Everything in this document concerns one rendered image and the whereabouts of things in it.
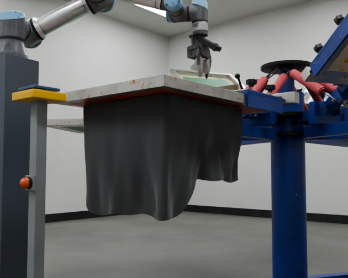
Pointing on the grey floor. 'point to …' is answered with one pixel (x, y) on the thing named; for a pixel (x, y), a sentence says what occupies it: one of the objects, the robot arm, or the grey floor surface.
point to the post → (37, 174)
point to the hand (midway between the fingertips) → (204, 75)
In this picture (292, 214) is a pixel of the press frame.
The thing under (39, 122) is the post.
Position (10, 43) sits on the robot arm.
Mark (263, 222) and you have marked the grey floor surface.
